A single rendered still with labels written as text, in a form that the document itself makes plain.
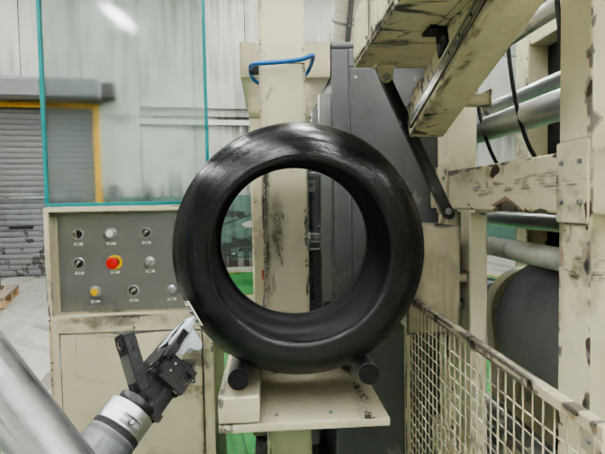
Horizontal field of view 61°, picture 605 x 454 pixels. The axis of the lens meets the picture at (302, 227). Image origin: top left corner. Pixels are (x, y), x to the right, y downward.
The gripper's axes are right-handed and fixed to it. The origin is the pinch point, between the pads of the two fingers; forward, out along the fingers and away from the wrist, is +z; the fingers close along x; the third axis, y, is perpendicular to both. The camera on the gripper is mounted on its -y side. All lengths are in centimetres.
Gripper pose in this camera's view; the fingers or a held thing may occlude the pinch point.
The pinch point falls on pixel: (188, 319)
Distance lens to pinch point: 111.0
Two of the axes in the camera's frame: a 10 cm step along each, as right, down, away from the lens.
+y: 6.5, 7.2, 2.6
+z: 4.3, -6.2, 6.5
